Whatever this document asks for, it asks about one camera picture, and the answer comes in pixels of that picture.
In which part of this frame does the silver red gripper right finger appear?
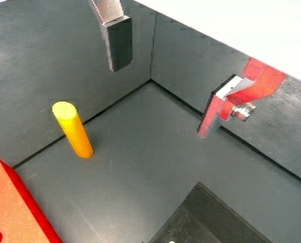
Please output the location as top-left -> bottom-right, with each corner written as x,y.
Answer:
196,58 -> 287,139

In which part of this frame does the red shape sorting board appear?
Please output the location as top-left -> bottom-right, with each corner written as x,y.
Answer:
0,160 -> 63,243

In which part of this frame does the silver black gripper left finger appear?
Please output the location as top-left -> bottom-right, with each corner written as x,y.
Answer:
88,0 -> 132,72

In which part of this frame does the yellow oval peg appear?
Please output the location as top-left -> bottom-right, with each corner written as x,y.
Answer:
52,102 -> 92,159

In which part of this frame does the black curved holder bracket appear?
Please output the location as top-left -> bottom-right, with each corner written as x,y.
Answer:
148,182 -> 271,243

